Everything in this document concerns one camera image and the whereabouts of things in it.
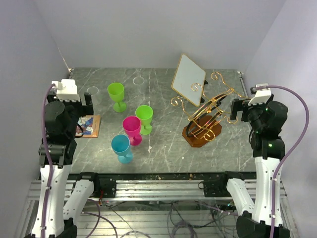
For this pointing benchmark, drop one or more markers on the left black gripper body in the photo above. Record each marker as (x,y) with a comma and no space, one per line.
(76,109)

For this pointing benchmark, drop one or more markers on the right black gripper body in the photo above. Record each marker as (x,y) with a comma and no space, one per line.
(239,105)

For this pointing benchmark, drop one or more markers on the gold wire glass rack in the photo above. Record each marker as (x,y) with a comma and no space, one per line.
(204,124)

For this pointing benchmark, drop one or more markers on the green wine glass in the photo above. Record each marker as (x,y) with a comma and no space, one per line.
(116,93)
(145,114)

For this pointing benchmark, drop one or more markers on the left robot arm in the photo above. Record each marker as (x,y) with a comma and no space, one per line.
(57,218)

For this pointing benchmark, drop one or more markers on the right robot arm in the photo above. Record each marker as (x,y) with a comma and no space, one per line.
(260,217)

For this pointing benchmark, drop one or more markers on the blue wine glass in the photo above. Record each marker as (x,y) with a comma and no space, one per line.
(121,147)

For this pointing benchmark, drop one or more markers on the pink wine glass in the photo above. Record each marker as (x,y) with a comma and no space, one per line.
(132,127)

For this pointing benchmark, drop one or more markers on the orange picture card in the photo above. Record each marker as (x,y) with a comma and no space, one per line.
(88,126)

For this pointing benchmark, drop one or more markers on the clear glass near left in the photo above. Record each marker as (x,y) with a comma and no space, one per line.
(93,90)

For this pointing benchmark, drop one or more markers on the clear glass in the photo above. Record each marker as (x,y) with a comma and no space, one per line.
(93,90)
(138,80)

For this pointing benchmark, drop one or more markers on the gold framed mirror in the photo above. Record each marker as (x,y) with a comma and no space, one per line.
(187,74)

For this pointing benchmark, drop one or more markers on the clear glass at back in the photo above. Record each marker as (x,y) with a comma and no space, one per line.
(138,80)

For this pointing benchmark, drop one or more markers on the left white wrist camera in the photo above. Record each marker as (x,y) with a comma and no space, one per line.
(66,90)

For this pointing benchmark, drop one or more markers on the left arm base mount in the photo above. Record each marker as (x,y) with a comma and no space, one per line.
(104,186)

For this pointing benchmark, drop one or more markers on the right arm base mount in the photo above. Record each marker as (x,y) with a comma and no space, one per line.
(217,187)

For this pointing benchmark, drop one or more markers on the aluminium frame rail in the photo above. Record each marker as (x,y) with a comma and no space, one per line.
(141,190)

